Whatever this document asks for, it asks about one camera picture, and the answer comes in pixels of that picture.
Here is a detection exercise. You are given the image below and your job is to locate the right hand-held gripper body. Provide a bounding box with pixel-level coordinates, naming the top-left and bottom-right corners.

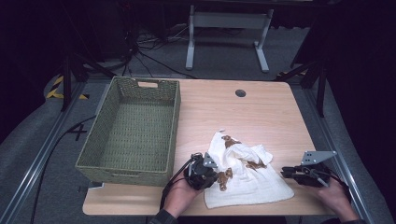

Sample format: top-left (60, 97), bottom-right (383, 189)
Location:
top-left (292, 150), bottom-right (338, 189)

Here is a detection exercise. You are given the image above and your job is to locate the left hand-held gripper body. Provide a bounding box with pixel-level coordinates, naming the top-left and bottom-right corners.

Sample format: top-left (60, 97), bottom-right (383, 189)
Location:
top-left (183, 151), bottom-right (219, 190)

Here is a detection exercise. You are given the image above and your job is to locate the white towel with brown print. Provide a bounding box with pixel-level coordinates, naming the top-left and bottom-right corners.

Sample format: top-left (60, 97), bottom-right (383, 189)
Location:
top-left (204, 131), bottom-right (295, 209)

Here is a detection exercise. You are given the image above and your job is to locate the green woven basket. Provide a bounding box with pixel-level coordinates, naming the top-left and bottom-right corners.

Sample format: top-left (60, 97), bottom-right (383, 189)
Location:
top-left (75, 76), bottom-right (182, 188)

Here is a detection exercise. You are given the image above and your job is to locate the person's left hand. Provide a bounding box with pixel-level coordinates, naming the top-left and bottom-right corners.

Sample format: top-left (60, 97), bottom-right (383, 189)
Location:
top-left (163, 178), bottom-right (204, 218)

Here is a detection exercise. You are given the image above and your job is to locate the person's right hand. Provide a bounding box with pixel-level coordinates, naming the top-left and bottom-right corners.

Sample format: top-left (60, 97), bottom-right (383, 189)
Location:
top-left (314, 178), bottom-right (361, 222)

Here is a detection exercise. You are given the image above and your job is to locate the black tripod stand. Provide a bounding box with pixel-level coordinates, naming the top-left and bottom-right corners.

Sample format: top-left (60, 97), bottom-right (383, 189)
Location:
top-left (275, 59), bottom-right (328, 119)
top-left (60, 52), bottom-right (118, 112)

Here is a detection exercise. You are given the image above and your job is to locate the yellow black floor tape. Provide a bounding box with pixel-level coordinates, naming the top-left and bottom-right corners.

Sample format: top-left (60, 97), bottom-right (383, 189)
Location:
top-left (46, 75), bottom-right (90, 101)

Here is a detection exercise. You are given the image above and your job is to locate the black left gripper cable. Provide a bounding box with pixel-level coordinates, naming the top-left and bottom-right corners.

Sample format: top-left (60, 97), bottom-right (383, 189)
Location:
top-left (159, 157), bottom-right (195, 210)

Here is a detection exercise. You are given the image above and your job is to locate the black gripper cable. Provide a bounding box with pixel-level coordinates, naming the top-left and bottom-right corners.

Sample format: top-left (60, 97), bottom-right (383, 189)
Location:
top-left (159, 157), bottom-right (195, 210)
top-left (326, 172), bottom-right (353, 203)

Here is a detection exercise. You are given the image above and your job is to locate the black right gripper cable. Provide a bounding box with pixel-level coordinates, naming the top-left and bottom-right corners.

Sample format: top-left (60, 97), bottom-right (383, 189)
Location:
top-left (326, 172), bottom-right (353, 203)

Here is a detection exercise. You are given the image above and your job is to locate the aluminium floor rail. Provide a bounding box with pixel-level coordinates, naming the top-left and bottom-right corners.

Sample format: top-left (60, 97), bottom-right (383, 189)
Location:
top-left (0, 82), bottom-right (87, 224)
top-left (303, 88), bottom-right (375, 224)

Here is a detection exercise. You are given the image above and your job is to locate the tangle of black cables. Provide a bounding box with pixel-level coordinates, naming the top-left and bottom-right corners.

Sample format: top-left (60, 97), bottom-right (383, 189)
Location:
top-left (120, 24), bottom-right (198, 79)

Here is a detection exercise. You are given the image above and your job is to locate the black floor cable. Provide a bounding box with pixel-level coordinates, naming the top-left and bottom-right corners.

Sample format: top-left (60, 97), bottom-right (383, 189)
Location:
top-left (29, 115), bottom-right (97, 224)

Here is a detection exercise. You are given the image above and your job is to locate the grey metal table frame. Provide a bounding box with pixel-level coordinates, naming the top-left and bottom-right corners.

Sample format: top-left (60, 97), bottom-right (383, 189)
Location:
top-left (185, 4), bottom-right (275, 74)

